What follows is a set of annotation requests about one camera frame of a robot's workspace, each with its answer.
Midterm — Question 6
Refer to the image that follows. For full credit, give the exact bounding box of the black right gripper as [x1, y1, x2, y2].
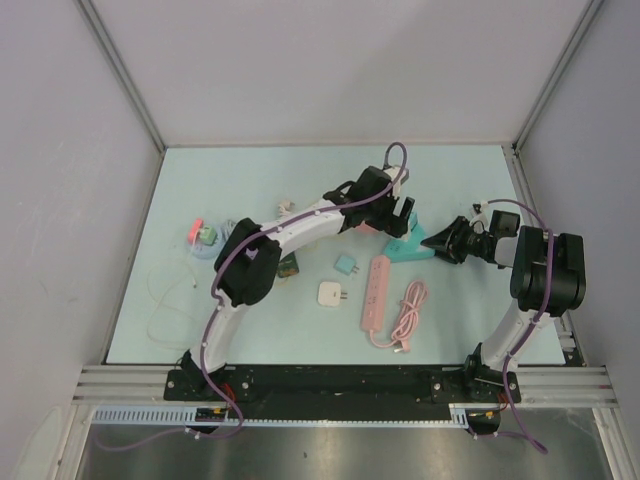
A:
[422, 216, 491, 264]

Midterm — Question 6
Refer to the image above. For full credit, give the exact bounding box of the teal power strip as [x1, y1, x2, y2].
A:
[383, 223, 435, 263]

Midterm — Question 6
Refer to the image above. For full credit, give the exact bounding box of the pink cube socket adapter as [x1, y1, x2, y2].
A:
[356, 222, 377, 234]

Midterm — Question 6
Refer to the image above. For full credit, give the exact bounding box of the teal plug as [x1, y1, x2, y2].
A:
[409, 211, 418, 231]
[334, 254, 359, 276]

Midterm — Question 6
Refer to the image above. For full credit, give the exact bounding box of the pink power strip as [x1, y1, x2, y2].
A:
[361, 255, 391, 333]

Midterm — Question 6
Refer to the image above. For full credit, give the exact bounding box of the white charger plug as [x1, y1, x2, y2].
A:
[317, 281, 348, 308]

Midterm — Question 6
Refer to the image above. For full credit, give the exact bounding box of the dark green charger block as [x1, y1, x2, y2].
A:
[277, 252, 299, 279]

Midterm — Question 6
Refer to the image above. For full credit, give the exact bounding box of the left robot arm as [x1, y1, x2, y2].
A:
[180, 165, 414, 400]

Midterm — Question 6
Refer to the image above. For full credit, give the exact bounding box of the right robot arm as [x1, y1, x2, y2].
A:
[421, 210, 587, 403]

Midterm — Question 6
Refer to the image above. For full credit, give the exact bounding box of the blue round socket base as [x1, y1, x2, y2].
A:
[191, 239, 224, 260]

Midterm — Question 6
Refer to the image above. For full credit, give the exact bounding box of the red pink plug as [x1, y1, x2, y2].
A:
[187, 218, 204, 245]

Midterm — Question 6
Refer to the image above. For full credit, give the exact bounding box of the green small adapter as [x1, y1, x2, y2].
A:
[198, 225, 218, 246]

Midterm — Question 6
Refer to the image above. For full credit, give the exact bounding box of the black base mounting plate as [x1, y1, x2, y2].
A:
[163, 364, 521, 403]

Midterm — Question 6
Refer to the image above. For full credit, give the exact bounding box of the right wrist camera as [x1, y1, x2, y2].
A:
[470, 201, 489, 229]

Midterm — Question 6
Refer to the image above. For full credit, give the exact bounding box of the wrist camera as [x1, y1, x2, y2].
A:
[470, 201, 489, 229]
[383, 165, 409, 198]

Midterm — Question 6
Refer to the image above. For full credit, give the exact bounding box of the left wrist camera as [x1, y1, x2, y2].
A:
[383, 165, 409, 198]

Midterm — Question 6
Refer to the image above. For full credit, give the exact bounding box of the pink coiled power cord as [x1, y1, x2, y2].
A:
[368, 279, 430, 354]

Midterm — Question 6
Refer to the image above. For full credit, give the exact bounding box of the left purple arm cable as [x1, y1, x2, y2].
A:
[92, 142, 409, 451]

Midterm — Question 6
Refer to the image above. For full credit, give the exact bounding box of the blue cable duct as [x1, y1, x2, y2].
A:
[92, 404, 500, 429]

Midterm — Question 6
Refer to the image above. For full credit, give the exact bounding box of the thin yellow cable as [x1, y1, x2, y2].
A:
[145, 195, 331, 350]

